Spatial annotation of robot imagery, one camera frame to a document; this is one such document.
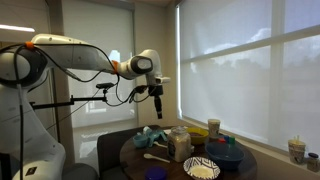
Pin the patterned cup with straws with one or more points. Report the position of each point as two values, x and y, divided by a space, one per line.
296 153

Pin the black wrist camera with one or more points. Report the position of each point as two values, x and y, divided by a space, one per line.
140 89

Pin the wide white roller blind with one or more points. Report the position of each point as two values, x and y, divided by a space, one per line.
233 83

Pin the black camera on stand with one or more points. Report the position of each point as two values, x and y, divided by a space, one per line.
105 85

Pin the white plastic spoon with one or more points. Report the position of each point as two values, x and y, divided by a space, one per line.
148 155

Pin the dark blue jar lid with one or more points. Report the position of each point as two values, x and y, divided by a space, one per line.
156 174

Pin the small blue block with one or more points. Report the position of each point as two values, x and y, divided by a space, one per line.
226 138

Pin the small red block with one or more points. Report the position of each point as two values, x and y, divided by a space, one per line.
221 141

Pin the bright ceiling light strip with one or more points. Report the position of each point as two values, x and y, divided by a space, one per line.
16 28

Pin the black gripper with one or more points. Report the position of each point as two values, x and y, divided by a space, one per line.
156 90

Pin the large teal measuring cup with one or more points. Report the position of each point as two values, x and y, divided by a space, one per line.
140 141

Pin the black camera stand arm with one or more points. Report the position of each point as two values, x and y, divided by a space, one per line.
60 103

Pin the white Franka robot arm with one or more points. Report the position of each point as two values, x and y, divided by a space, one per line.
73 56

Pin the yellow bowl of coloured beads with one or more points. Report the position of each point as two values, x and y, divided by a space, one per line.
200 140

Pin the glass jar of rice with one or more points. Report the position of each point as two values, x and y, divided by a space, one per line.
180 146

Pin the grey round stool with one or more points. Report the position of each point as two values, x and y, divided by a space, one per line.
80 171

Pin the small green block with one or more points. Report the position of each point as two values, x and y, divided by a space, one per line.
232 141

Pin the narrow white roller blind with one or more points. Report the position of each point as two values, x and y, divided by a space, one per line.
100 23

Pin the dark upholstered armchair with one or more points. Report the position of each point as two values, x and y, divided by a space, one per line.
108 153

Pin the small teal measuring cup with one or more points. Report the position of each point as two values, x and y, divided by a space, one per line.
162 135

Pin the small jar with blue lid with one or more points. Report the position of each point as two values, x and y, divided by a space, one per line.
313 163

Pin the patterned paper cup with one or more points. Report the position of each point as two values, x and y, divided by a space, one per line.
214 128

